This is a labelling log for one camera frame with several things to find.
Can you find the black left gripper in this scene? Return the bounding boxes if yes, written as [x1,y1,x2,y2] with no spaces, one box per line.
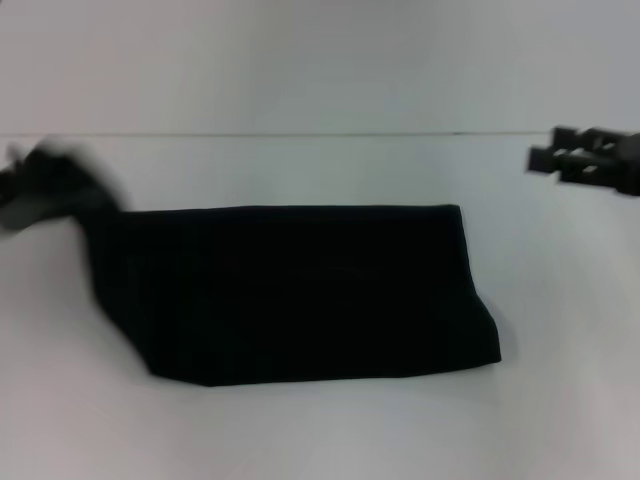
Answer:
[0,142,54,233]

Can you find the black t-shirt with white print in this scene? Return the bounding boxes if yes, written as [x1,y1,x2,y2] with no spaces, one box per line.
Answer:
[27,142,503,389]

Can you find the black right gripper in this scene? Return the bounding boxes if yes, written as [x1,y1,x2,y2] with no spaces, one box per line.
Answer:
[526,126,640,197]

